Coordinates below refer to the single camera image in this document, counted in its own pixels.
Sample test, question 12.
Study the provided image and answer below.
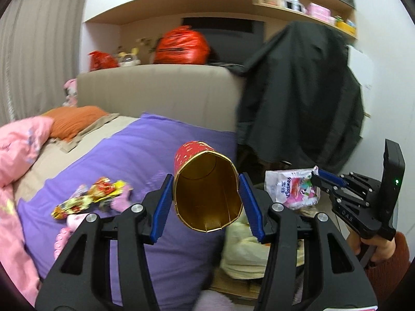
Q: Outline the yellow green toy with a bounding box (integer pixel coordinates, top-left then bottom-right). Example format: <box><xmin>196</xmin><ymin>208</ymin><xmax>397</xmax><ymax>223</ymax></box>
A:
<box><xmin>334</xmin><ymin>16</ymin><xmax>356</xmax><ymax>30</ymax></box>

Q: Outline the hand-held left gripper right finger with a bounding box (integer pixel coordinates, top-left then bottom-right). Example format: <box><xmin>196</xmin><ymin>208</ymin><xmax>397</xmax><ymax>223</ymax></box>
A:
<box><xmin>238</xmin><ymin>172</ymin><xmax>378</xmax><ymax>311</ymax></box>

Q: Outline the person's right forearm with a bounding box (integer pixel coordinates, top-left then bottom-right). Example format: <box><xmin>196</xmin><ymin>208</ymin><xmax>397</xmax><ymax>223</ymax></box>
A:
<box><xmin>365</xmin><ymin>231</ymin><xmax>414</xmax><ymax>302</ymax></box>

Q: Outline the flat cardboard sheet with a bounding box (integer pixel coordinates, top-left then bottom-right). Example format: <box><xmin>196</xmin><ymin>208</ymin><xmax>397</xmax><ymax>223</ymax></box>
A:
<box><xmin>209</xmin><ymin>266</ymin><xmax>307</xmax><ymax>302</ymax></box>

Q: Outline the beige bed sheet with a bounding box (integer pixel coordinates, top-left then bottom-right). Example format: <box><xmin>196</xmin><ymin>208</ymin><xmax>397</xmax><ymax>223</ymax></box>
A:
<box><xmin>13</xmin><ymin>115</ymin><xmax>140</xmax><ymax>198</ymax></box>

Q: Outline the pink duvet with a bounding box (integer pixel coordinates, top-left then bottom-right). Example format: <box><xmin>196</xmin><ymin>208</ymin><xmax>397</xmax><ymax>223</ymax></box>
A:
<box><xmin>0</xmin><ymin>116</ymin><xmax>54</xmax><ymax>305</ymax></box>

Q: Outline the beige bed headboard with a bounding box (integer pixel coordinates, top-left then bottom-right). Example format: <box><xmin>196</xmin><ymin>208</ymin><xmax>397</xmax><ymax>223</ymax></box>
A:
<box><xmin>76</xmin><ymin>63</ymin><xmax>247</xmax><ymax>133</ymax></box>

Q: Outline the pink caterpillar toy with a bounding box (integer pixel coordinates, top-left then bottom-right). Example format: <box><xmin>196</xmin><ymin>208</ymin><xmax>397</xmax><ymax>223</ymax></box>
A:
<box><xmin>53</xmin><ymin>227</ymin><xmax>77</xmax><ymax>261</ymax></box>

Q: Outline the wooden wall shelf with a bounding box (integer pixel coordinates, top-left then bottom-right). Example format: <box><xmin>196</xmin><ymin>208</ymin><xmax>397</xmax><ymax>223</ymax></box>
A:
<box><xmin>82</xmin><ymin>0</ymin><xmax>359</xmax><ymax>41</ymax></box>

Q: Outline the beige pillow cloth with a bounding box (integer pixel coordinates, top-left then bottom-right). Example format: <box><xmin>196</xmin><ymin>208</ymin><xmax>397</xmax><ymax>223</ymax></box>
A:
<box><xmin>58</xmin><ymin>113</ymin><xmax>120</xmax><ymax>153</ymax></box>

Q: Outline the white panel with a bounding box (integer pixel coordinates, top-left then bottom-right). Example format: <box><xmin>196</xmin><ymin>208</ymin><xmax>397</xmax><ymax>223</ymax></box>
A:
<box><xmin>348</xmin><ymin>45</ymin><xmax>374</xmax><ymax>117</ymax></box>

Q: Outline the black wall panel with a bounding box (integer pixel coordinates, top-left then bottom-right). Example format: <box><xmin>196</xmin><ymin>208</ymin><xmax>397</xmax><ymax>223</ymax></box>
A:
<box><xmin>181</xmin><ymin>17</ymin><xmax>266</xmax><ymax>63</ymax></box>

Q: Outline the yellow red printed wrapper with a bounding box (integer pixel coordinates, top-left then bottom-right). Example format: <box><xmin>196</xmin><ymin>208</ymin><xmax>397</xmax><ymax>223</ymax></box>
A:
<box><xmin>51</xmin><ymin>176</ymin><xmax>128</xmax><ymax>220</ymax></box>

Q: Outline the purple blanket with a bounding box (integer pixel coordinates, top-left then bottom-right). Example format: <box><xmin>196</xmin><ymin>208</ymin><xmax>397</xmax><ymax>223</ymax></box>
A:
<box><xmin>16</xmin><ymin>113</ymin><xmax>239</xmax><ymax>302</ymax></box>

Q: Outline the red paper cup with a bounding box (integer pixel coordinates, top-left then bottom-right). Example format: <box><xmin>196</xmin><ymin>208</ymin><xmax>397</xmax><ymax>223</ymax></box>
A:
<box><xmin>172</xmin><ymin>140</ymin><xmax>244</xmax><ymax>234</ymax></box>

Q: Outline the pink plush toy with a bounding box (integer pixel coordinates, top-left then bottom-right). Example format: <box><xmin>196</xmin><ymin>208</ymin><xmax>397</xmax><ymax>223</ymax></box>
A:
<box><xmin>63</xmin><ymin>78</ymin><xmax>79</xmax><ymax>107</ymax></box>

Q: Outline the dark grey jacket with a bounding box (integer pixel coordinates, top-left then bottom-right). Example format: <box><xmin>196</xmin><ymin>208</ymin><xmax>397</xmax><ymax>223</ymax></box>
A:
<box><xmin>224</xmin><ymin>20</ymin><xmax>364</xmax><ymax>172</ymax></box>

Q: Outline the lilac fluffy cloth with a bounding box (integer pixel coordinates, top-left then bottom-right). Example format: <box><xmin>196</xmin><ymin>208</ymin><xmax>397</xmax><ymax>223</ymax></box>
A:
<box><xmin>194</xmin><ymin>290</ymin><xmax>234</xmax><ymax>311</ymax></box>

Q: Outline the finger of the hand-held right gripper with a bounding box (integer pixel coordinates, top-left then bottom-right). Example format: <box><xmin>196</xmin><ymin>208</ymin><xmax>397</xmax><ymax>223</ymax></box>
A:
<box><xmin>319</xmin><ymin>167</ymin><xmax>380</xmax><ymax>190</ymax></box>
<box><xmin>312</xmin><ymin>174</ymin><xmax>373</xmax><ymax>214</ymax></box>

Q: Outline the small red plastic bag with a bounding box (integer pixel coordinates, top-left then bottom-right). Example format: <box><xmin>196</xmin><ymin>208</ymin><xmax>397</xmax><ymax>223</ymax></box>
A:
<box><xmin>88</xmin><ymin>51</ymin><xmax>119</xmax><ymax>71</ymax></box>

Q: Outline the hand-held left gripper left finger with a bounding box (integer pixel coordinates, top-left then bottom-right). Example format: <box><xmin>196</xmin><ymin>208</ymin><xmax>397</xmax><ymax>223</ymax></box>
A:
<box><xmin>35</xmin><ymin>173</ymin><xmax>174</xmax><ymax>311</ymax></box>

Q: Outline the grey pleated curtain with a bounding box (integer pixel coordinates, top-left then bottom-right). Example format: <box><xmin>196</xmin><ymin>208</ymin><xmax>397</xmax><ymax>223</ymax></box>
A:
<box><xmin>0</xmin><ymin>0</ymin><xmax>89</xmax><ymax>127</ymax></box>

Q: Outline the white pink snack packet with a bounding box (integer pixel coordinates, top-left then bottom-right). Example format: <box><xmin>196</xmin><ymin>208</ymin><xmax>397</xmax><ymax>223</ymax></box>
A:
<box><xmin>264</xmin><ymin>166</ymin><xmax>322</xmax><ymax>210</ymax></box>

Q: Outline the green capped white bottle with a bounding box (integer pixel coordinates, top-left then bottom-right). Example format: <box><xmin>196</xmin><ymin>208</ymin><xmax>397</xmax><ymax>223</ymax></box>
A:
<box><xmin>282</xmin><ymin>0</ymin><xmax>307</xmax><ymax>13</ymax></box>

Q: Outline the person's right hand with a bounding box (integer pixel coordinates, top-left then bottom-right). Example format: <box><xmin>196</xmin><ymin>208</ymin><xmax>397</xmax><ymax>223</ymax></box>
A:
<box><xmin>346</xmin><ymin>231</ymin><xmax>398</xmax><ymax>268</ymax></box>

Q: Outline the orange pillow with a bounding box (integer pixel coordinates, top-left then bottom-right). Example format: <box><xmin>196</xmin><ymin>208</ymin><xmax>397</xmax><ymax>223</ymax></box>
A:
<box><xmin>40</xmin><ymin>105</ymin><xmax>111</xmax><ymax>140</ymax></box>

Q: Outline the large red plastic bag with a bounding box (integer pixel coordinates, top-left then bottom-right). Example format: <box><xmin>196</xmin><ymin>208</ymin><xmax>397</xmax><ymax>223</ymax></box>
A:
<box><xmin>153</xmin><ymin>26</ymin><xmax>211</xmax><ymax>65</ymax></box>

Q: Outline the pink box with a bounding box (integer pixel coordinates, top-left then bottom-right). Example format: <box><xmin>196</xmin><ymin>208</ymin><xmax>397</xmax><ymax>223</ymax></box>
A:
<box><xmin>307</xmin><ymin>3</ymin><xmax>332</xmax><ymax>18</ymax></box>

